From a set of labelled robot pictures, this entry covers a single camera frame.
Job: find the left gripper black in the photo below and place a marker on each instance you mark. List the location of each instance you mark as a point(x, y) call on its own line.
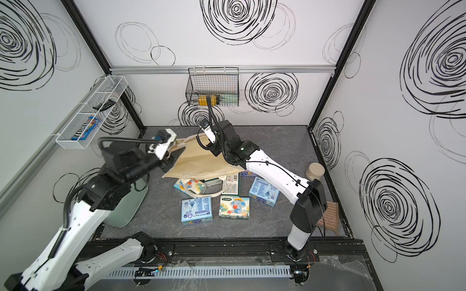
point(168, 165)

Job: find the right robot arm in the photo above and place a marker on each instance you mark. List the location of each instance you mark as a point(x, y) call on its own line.
point(307, 197)

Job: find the elephant tissue pack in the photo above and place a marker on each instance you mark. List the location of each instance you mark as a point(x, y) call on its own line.
point(234, 207)
point(190, 187)

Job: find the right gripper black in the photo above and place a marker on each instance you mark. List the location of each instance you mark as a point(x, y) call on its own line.
point(215, 149)

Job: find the black wire basket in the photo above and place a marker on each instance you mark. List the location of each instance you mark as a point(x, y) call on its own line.
point(211, 81)

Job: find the black remote control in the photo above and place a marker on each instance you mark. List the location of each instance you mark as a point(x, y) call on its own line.
point(104, 106)

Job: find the green item in basket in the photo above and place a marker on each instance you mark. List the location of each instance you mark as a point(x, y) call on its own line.
point(228, 100)

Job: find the grey cable duct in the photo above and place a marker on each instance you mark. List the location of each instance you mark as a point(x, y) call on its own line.
point(200, 272)

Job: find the beige round jar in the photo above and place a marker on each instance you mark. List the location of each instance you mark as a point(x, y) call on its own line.
point(315, 171)

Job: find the green tissue pack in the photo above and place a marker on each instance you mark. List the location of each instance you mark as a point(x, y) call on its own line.
point(231, 184)

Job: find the green toaster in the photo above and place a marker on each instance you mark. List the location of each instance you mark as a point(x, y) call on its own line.
point(129, 205)

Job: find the blue tissue pack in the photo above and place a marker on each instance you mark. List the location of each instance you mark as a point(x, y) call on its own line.
point(196, 210)
point(264, 192)

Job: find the yellow item in basket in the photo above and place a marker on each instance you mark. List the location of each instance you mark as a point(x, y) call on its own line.
point(205, 100)

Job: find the purple tissue pack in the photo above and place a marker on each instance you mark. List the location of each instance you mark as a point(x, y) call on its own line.
point(247, 174)

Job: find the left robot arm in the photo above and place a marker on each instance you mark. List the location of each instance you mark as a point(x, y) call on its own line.
point(85, 208)

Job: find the floral canvas tote bag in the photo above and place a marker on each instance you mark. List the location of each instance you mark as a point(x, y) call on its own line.
point(198, 163)

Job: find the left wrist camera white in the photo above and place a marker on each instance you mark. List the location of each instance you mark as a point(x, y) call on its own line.
point(160, 143)

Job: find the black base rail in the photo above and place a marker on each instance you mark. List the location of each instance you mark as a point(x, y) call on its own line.
point(275, 248)

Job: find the blue candy packet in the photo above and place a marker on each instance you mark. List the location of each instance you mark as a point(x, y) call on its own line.
point(85, 130)

